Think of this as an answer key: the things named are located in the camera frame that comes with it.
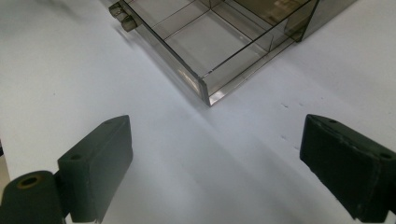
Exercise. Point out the smoky transparent drawer cabinet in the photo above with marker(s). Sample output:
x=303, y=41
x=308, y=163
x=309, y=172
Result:
x=330, y=15

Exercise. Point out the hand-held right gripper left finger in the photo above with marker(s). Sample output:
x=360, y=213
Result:
x=99, y=168

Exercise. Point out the white table cover sheet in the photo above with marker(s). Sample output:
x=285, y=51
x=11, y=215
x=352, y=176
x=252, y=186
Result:
x=193, y=161

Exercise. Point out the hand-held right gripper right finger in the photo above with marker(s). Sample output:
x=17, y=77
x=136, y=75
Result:
x=351, y=168

